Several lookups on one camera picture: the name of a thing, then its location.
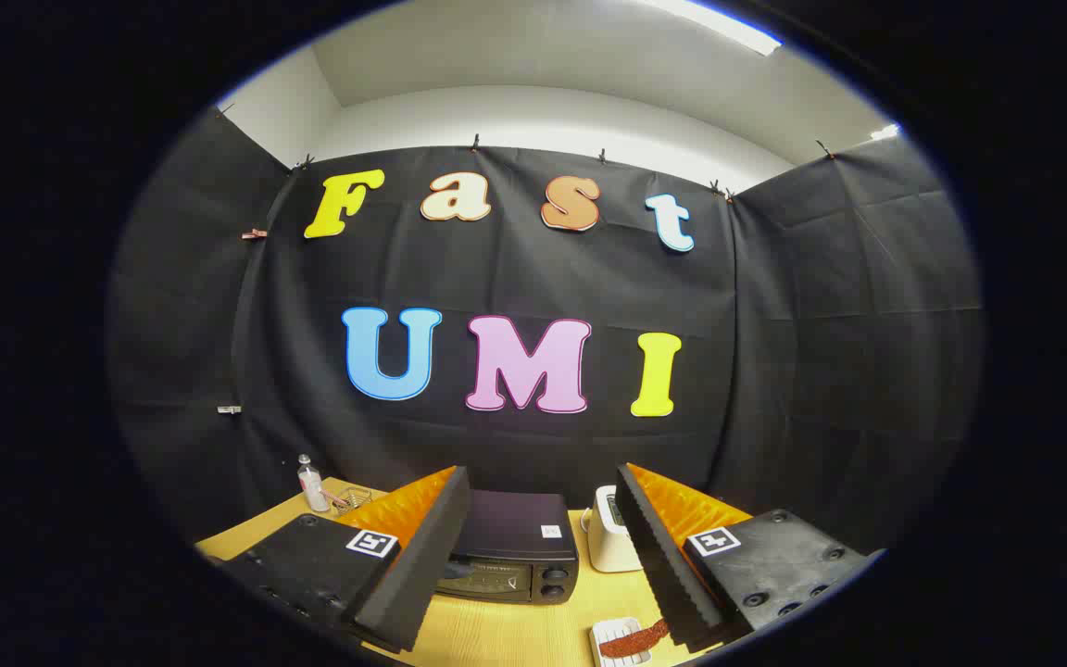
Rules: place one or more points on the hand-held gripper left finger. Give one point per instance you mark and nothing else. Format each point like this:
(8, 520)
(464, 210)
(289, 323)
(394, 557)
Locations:
(422, 565)

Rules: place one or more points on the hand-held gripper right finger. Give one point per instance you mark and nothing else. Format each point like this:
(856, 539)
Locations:
(659, 565)

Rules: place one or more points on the reddish brown meat piece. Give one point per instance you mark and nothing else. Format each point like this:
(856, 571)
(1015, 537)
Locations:
(631, 641)

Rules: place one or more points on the black toaster oven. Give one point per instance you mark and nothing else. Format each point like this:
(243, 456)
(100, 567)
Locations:
(515, 523)

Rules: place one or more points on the white toaster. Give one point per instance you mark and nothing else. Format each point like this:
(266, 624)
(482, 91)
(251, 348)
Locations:
(606, 537)

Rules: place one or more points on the white ridged plate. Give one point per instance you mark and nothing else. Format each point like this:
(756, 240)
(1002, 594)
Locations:
(606, 632)

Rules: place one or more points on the small clear glass container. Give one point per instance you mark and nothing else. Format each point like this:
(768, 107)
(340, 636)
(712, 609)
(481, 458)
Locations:
(353, 502)

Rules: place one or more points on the pink stick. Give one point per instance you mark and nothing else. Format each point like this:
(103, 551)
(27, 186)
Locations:
(334, 499)

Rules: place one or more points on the clear plastic bottle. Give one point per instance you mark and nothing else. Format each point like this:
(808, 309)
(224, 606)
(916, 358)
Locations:
(314, 491)

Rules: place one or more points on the black backdrop cloth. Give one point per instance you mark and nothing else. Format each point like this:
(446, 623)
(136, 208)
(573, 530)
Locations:
(774, 371)

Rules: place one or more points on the row of black clips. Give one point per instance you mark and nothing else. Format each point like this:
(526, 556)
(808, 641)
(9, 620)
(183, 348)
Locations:
(476, 144)

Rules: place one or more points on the ceiling light strip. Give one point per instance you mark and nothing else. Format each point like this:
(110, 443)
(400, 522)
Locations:
(728, 23)

